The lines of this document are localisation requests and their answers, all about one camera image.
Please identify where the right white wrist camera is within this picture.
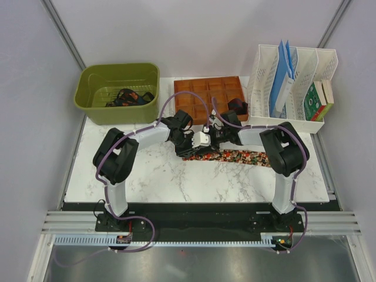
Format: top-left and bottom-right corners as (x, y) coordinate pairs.
(209, 114), (223, 129)

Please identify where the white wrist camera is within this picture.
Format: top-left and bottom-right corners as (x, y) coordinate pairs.
(192, 132), (211, 148)
(209, 114), (223, 129)

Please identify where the dark blue orange tie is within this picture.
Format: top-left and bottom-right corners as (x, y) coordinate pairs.
(106, 88), (155, 107)

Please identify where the green book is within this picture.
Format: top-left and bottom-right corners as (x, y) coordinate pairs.
(303, 81), (333, 122)

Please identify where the colourful floral patterned tie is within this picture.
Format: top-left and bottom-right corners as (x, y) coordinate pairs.
(182, 149), (271, 167)

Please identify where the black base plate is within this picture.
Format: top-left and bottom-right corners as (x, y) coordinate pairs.
(95, 203), (304, 241)

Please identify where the rolled dark red tie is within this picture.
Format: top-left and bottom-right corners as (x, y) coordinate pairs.
(227, 98), (248, 115)

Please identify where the orange compartment tray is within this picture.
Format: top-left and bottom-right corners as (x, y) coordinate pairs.
(174, 76), (249, 125)

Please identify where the olive green plastic bin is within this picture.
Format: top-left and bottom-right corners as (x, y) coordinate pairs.
(74, 63), (160, 125)

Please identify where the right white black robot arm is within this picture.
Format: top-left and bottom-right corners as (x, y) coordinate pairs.
(213, 110), (310, 231)

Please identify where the white slotted cable duct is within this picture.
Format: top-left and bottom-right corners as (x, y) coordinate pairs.
(53, 234), (283, 248)

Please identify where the white plastic file organizer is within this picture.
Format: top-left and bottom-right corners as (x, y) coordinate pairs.
(247, 45), (338, 134)

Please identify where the blue folder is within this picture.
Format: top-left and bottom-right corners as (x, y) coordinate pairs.
(269, 40), (298, 119)

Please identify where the white booklet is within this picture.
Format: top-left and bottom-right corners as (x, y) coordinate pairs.
(274, 73), (294, 112)

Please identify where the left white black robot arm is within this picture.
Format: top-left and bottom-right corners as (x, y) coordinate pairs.
(93, 110), (198, 231)

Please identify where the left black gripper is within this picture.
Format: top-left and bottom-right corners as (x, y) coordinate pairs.
(171, 133), (199, 160)

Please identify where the beige paperback book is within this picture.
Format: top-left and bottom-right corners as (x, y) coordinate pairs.
(321, 80), (334, 105)

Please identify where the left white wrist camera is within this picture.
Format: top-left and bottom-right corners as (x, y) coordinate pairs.
(192, 132), (211, 148)

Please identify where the aluminium frame rail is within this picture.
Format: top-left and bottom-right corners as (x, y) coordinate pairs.
(27, 210), (361, 281)

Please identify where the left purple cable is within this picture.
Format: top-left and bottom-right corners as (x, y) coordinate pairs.
(54, 91), (211, 267)

